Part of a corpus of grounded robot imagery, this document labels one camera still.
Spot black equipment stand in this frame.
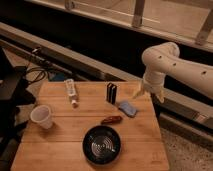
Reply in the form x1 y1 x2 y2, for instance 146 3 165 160
0 47 35 158

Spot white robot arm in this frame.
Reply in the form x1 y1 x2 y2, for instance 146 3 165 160
133 42 213 103

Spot black round bowl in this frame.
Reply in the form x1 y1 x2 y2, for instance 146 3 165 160
82 125 121 165

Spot clear plastic bottle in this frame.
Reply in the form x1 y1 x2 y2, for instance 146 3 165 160
65 79 78 108

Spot white plastic cup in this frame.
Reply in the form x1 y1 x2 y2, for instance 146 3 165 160
30 105 53 129

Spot blue sponge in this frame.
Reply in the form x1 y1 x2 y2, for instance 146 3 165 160
118 101 137 117

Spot black standing eraser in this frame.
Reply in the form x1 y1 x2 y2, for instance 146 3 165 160
106 83 117 104

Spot red pocket knife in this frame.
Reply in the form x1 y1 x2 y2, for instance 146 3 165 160
101 116 123 125

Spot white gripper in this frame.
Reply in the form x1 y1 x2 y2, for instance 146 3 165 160
133 76 164 103

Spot black cables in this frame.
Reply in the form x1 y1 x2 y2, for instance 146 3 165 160
24 46 64 84

